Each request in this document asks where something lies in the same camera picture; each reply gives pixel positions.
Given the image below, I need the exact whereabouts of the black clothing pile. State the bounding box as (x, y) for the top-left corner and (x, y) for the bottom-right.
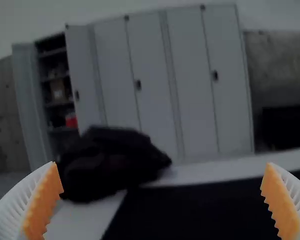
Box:
(56, 124), (173, 204)

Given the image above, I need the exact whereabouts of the cardboard box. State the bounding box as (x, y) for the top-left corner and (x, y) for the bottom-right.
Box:
(49, 79), (67, 102)

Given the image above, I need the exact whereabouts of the grey cupboard with shelves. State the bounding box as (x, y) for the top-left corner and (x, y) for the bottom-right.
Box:
(10, 23), (108, 174)

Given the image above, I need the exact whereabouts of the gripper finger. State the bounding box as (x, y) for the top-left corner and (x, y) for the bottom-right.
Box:
(0, 160), (65, 240)
(259, 161), (300, 240)

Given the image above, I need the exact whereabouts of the red container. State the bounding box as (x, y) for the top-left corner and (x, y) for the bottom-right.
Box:
(65, 113), (78, 128)

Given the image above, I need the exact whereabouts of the black mat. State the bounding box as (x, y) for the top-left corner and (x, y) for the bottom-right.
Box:
(99, 168), (300, 240)

